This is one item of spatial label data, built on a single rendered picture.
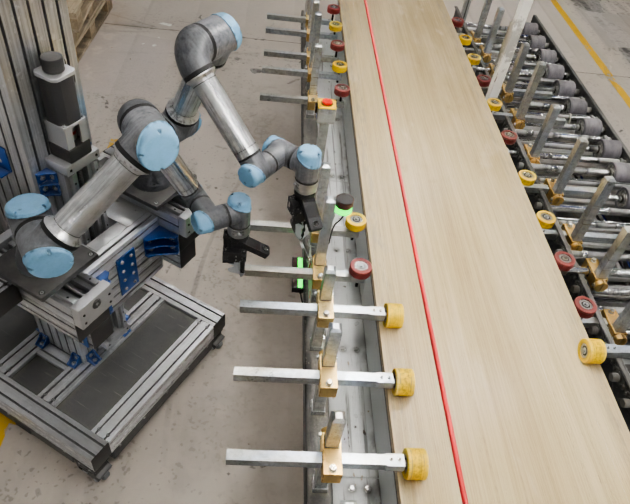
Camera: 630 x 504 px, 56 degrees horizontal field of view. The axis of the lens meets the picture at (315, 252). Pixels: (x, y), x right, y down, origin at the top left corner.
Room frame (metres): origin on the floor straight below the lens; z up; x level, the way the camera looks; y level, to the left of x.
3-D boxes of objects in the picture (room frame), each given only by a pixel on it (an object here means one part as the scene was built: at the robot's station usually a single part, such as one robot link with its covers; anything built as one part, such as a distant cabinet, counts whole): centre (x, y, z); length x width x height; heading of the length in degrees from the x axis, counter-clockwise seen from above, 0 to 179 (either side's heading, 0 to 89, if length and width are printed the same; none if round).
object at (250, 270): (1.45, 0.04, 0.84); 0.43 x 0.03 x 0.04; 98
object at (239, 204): (1.42, 0.27, 1.12); 0.09 x 0.08 x 0.11; 129
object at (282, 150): (1.51, 0.16, 1.31); 0.11 x 0.11 x 0.08; 63
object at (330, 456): (0.74, -0.13, 0.95); 0.13 x 0.06 x 0.05; 8
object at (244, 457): (0.72, -0.11, 0.95); 0.50 x 0.04 x 0.04; 98
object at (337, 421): (0.76, -0.12, 0.86); 0.03 x 0.03 x 0.48; 8
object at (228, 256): (1.42, 0.27, 0.97); 0.09 x 0.08 x 0.12; 98
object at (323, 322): (1.23, -0.06, 0.95); 0.13 x 0.06 x 0.05; 8
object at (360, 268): (1.48, -0.17, 0.85); 0.08 x 0.08 x 0.11
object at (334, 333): (1.01, -0.09, 0.90); 0.03 x 0.03 x 0.48; 8
